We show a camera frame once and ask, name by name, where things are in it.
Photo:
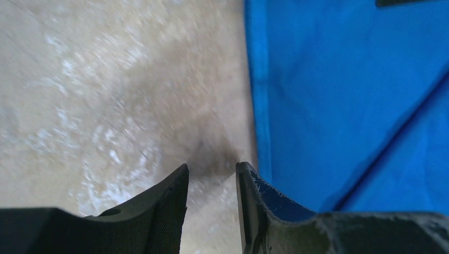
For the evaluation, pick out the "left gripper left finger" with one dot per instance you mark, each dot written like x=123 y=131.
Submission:
x=150 y=222

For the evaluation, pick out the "blue cloth napkin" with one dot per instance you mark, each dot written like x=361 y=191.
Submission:
x=351 y=102

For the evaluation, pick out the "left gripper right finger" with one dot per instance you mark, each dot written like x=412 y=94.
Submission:
x=270 y=222

